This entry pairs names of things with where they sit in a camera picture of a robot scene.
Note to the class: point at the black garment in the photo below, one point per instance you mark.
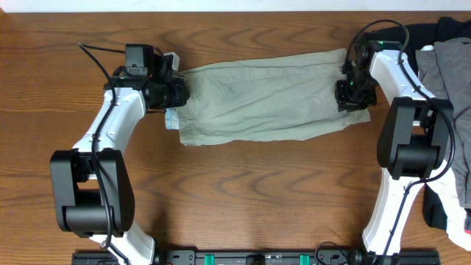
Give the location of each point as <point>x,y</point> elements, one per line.
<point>422,35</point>

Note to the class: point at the white patterned cloth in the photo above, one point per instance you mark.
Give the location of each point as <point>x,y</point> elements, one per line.
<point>456,215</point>

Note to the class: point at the grey-green cotton shorts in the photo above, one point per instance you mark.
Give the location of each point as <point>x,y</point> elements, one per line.
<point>275,99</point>

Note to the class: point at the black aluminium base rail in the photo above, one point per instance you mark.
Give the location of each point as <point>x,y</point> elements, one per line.
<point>327,253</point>

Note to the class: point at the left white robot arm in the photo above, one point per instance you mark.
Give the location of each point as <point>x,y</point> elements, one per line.
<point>93,196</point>

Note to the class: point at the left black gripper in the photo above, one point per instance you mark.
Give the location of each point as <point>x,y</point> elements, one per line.
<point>181,97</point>

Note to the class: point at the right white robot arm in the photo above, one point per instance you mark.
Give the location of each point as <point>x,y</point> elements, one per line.
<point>416,143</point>

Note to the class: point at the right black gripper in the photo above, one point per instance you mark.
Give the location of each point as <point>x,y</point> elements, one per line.
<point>344,102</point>

